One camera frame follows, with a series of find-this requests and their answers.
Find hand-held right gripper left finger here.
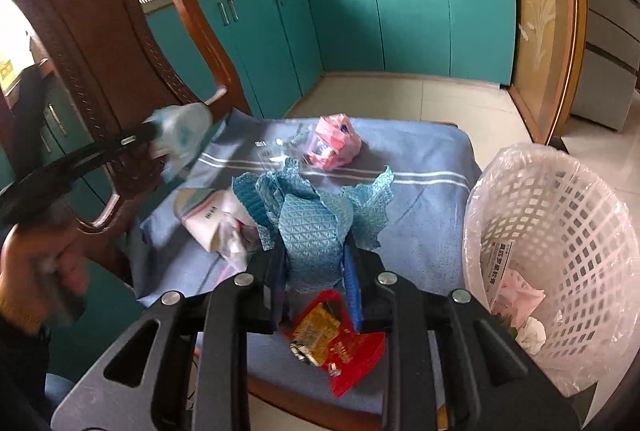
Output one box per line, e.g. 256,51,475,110
50,248,291,431

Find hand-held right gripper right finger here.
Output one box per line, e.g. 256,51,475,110
344,235,583,431

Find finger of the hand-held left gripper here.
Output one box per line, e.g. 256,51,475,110
60,121,163,172

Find blue textured wipe cloth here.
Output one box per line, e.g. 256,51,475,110
232,158,396,294

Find light blue plastic packet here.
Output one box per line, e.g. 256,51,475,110
145,103,213,182

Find pink plastic bag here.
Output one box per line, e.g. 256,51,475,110
299,113,362,172

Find white plastic waste basket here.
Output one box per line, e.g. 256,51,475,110
461,143,640,399

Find person's left forearm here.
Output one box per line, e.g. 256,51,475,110
0,296,53,422

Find person's left hand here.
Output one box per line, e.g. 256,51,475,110
0,223,92,327

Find red snack wrapper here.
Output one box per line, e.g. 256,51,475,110
285,288,388,399

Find blue striped seat cloth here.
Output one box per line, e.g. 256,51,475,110
127,113,483,417

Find dark wooden chair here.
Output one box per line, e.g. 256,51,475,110
0,0,481,417

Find clear plastic wrapper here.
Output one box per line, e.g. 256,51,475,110
252,126,313,164

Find white carton box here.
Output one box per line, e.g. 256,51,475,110
482,238,523,317

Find pale pink paper piece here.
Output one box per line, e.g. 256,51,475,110
500,268,546,327

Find white crumpled tissue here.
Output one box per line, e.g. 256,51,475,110
515,316,548,354

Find teal lower kitchen cabinets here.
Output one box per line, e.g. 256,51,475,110
0,0,521,377

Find wooden framed glass door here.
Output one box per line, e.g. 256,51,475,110
482,0,588,146

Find grey refrigerator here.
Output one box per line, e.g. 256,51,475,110
570,0,640,132

